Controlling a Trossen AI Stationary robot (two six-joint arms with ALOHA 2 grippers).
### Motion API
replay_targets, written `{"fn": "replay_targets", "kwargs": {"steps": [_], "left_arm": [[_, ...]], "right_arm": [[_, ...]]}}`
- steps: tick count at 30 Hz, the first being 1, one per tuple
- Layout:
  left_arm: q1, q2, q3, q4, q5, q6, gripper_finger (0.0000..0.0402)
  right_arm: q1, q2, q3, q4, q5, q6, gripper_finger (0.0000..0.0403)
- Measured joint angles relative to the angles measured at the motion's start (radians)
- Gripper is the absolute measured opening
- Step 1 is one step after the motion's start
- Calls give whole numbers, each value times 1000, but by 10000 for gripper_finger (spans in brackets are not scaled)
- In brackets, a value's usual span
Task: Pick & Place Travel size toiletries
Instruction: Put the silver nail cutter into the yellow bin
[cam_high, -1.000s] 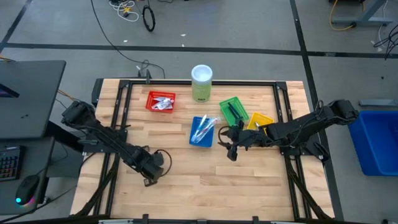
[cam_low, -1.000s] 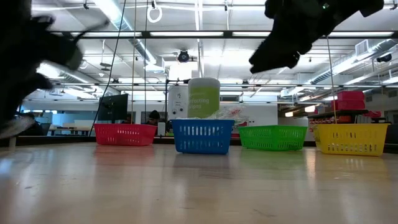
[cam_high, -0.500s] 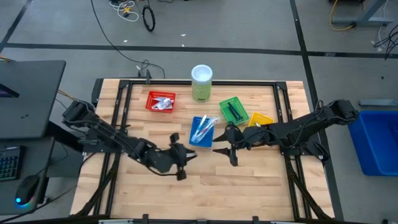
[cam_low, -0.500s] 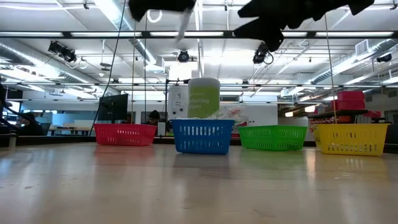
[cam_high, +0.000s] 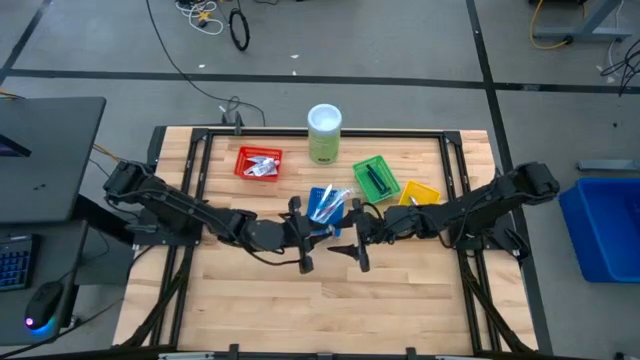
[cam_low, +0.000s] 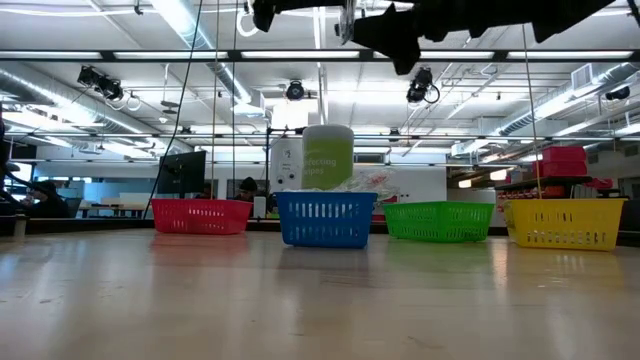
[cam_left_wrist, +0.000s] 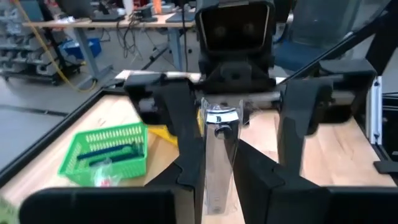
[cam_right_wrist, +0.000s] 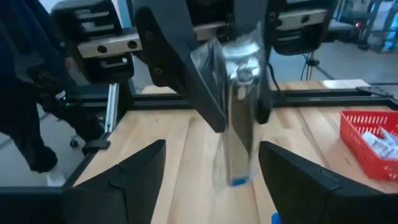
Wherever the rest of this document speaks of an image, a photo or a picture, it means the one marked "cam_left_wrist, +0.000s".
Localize silver nail clipper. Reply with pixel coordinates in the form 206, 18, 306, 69
200, 98, 244, 216

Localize green plastic basket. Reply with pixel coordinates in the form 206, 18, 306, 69
57, 121, 149, 187

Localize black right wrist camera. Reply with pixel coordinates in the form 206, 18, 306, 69
195, 0, 277, 62

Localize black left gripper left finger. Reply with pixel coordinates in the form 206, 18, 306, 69
18, 149, 206, 224

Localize red toothbrush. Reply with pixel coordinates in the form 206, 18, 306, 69
91, 157, 124, 187

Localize black computer monitor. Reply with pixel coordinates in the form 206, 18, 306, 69
57, 0, 127, 22

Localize dangling black desk cables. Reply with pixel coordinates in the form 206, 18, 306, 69
116, 18, 147, 63

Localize green white wipes canister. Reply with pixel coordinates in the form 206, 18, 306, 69
0, 197, 20, 224

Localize silver aluminium extrusion post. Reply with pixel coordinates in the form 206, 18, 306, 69
366, 75, 384, 146

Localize office chair with blue seat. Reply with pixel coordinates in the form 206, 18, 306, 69
273, 0, 363, 73

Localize yellow floor cable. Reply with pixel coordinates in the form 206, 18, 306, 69
14, 0, 98, 93

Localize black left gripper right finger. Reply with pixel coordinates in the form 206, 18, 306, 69
233, 139, 398, 224

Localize small blue crate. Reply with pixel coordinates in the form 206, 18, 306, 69
60, 37, 103, 60

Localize dark navy disposable razor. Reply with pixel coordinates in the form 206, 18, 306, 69
88, 152, 146, 167

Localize work desk with grey legs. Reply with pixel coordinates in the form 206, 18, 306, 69
23, 12, 200, 93

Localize yellow plastic basket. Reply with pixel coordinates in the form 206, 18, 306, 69
148, 108, 205, 147

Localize cluttered storage shelf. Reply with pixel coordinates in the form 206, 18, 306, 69
0, 0, 81, 86

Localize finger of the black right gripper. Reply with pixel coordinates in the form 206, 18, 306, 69
162, 81, 205, 161
276, 80, 335, 174

